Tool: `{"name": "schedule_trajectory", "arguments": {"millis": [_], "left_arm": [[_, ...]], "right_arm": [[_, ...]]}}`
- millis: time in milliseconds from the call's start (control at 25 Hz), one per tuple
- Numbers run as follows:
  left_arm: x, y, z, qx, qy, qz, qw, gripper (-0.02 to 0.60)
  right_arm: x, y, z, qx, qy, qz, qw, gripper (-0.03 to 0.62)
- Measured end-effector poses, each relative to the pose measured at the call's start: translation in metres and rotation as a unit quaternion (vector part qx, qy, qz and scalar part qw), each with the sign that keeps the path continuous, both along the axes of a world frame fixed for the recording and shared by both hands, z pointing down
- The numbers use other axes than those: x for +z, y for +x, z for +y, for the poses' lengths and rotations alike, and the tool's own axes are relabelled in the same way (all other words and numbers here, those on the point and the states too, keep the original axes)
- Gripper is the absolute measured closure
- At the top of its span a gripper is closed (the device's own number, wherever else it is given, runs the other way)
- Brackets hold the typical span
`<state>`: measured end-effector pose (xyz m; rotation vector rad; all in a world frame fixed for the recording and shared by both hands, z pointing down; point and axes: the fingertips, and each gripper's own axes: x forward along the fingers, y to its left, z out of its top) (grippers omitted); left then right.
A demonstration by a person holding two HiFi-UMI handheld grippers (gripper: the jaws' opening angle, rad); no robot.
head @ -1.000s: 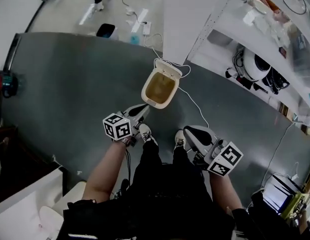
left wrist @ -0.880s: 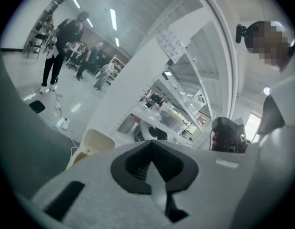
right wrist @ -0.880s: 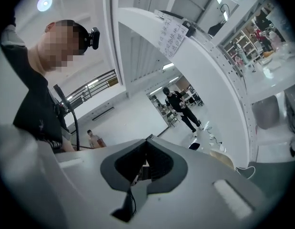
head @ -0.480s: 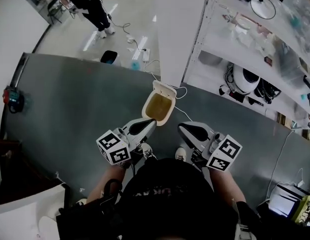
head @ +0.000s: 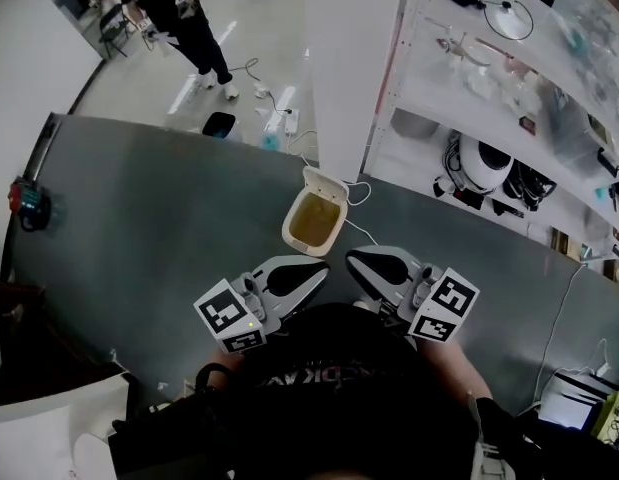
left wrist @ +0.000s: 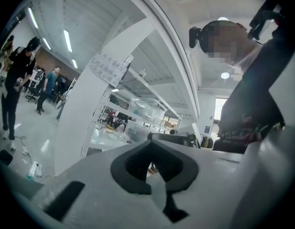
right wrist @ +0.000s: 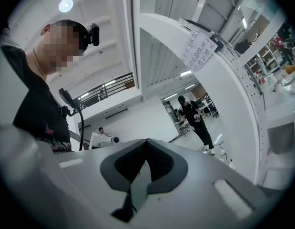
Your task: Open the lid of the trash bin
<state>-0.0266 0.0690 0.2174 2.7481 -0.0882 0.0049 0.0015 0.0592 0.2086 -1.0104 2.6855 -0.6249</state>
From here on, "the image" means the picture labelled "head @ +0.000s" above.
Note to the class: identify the dark wooden furniture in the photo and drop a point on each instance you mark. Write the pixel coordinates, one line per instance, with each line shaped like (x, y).
(34, 343)

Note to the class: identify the person's left forearm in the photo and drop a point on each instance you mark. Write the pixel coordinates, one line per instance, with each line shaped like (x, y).
(228, 360)

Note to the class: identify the white power strip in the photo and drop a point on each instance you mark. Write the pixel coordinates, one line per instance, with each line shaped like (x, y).
(292, 122)

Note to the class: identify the person's right forearm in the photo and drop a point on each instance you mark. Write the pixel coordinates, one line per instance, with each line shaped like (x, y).
(459, 368)

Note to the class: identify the teal crumpled item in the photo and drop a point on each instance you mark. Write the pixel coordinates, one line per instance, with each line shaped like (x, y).
(270, 142)

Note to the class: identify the crumpled white paper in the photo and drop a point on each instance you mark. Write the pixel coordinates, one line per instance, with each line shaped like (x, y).
(261, 90)

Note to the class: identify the person's black shirt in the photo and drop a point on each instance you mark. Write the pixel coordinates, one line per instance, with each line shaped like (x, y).
(339, 403)

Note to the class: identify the white desk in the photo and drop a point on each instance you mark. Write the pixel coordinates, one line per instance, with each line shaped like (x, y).
(34, 438)

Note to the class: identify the white shelf unit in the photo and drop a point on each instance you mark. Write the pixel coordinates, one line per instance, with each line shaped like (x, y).
(489, 93)

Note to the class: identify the cream lidded trash bin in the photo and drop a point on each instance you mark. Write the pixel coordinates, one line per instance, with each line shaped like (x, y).
(314, 218)

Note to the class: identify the person's right white shoe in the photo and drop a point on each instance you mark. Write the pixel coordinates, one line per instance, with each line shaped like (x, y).
(363, 305)

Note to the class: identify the round black-rimmed lid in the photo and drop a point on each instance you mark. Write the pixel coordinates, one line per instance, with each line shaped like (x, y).
(508, 20)

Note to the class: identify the black chair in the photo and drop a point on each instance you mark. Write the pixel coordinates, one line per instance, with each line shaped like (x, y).
(114, 30)

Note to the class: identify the small white and black device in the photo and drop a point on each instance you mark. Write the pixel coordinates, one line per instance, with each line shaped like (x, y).
(444, 186)

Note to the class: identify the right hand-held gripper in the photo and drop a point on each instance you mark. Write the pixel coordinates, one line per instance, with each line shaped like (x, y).
(414, 293)

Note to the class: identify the red and blue power tool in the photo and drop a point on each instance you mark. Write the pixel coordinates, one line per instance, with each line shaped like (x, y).
(31, 203)

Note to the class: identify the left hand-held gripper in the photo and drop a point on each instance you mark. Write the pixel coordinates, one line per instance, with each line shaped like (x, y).
(254, 298)

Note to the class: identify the round white appliance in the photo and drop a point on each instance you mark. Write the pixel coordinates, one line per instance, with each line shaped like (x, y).
(484, 165)

